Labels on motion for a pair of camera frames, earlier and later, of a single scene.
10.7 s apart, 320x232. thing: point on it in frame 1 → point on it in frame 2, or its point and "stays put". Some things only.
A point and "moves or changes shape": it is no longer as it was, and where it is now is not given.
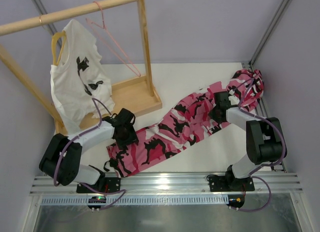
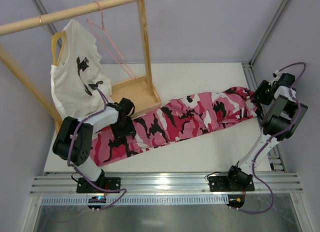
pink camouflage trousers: x=191 y=122 moves or changes shape
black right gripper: x=216 y=115 → x=258 y=98
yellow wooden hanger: x=55 y=60 stays put
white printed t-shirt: x=81 y=88 stays put
